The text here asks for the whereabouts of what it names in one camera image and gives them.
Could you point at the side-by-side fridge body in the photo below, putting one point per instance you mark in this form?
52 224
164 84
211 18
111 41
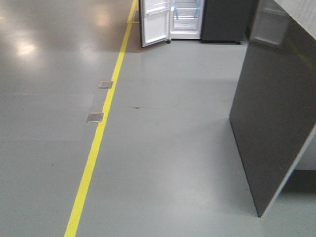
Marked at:
210 21

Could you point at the silver floor socket plate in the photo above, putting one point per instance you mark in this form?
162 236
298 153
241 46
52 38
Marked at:
95 117
106 84

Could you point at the dark grey cabinet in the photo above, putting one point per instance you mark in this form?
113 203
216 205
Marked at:
273 115

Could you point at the silver floor socket plate near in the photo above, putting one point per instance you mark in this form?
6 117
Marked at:
95 117

